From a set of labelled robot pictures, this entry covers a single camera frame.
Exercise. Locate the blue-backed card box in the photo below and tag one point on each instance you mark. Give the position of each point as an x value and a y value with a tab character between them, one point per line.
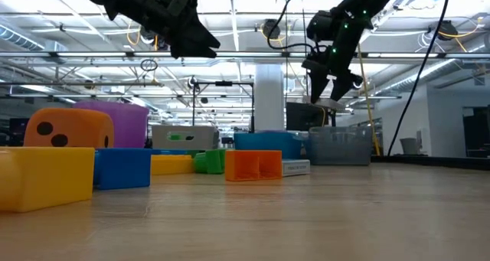
296	168

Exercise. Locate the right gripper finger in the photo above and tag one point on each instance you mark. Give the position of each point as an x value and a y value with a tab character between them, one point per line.
317	81
344	83

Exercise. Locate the yellow flat block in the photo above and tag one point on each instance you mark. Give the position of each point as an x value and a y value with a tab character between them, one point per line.
172	165

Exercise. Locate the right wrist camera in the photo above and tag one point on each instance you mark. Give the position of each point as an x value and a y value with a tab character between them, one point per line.
321	25

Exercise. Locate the black stand frame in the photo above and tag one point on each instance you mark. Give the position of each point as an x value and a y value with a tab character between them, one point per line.
224	83

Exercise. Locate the yellow toy brick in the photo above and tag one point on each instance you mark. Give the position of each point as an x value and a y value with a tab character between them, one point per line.
46	177

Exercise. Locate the dark grey translucent bin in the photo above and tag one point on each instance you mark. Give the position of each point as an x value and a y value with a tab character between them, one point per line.
340	146

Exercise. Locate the orange foam die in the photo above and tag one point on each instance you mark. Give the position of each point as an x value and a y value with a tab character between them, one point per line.
76	127

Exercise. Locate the white building pillar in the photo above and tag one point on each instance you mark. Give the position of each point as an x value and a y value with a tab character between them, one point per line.
270	100

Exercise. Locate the black monitor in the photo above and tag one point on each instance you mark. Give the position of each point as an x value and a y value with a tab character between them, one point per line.
302	117

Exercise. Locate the teal plastic bin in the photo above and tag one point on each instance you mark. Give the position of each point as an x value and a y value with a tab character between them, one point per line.
264	146

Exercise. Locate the blue toy block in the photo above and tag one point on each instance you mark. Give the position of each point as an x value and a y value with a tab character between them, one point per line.
168	152

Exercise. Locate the distant grey waste bin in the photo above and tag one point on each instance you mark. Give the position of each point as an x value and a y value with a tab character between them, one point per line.
410	146

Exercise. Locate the purple pumpkin-face bucket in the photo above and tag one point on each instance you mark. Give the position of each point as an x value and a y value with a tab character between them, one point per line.
130	123

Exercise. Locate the green toy block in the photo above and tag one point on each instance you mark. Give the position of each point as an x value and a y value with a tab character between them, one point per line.
210	161
175	137

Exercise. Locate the orange wedge block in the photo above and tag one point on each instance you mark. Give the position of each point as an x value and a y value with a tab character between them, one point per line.
252	165

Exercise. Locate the light grey plastic bin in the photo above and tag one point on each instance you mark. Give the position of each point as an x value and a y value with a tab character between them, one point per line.
203	136

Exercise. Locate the blue toy brick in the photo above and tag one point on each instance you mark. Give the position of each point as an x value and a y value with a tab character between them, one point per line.
122	169

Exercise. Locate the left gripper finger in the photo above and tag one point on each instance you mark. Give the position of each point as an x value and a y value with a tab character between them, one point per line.
199	33
191	51

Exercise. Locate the grey overhead beam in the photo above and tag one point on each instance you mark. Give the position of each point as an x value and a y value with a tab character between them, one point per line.
115	54

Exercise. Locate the black cabinet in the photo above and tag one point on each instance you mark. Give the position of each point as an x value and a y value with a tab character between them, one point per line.
476	131

